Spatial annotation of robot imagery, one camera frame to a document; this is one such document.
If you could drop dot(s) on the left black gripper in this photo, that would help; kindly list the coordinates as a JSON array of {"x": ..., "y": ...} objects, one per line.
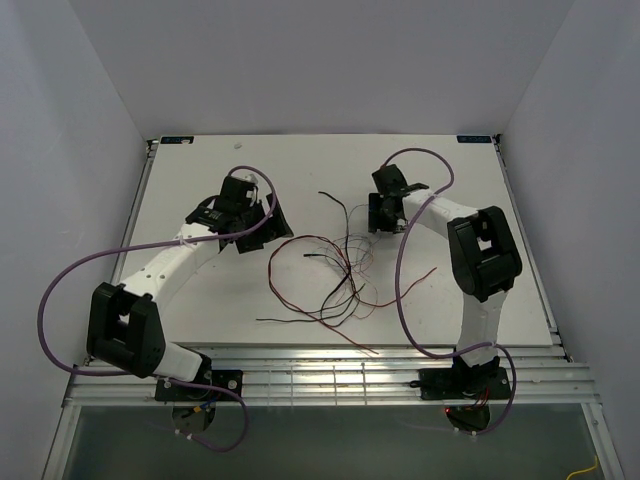
[{"x": 275, "y": 228}]

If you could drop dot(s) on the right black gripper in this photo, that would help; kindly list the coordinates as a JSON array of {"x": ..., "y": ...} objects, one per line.
[{"x": 376, "y": 222}]

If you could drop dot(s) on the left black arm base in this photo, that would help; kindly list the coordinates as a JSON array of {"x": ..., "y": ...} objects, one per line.
[{"x": 194, "y": 409}]

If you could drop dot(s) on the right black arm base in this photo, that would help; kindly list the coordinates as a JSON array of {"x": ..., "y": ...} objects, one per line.
[{"x": 466, "y": 398}]

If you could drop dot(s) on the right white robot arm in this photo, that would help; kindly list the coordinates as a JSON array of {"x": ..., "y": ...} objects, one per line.
[{"x": 485, "y": 263}]

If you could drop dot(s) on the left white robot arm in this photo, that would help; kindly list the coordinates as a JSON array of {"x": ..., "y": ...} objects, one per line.
[{"x": 125, "y": 326}]

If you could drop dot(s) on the right blue corner label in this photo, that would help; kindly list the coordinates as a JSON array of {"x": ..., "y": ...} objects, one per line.
[{"x": 474, "y": 139}]

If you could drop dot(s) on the blue corner label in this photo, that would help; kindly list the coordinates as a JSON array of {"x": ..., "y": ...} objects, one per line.
[
  {"x": 176, "y": 140},
  {"x": 474, "y": 139}
]

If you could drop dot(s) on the left blue corner label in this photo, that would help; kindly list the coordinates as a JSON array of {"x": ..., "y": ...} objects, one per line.
[{"x": 176, "y": 140}]

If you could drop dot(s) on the aluminium rail frame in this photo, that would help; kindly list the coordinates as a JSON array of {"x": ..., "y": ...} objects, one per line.
[{"x": 369, "y": 362}]

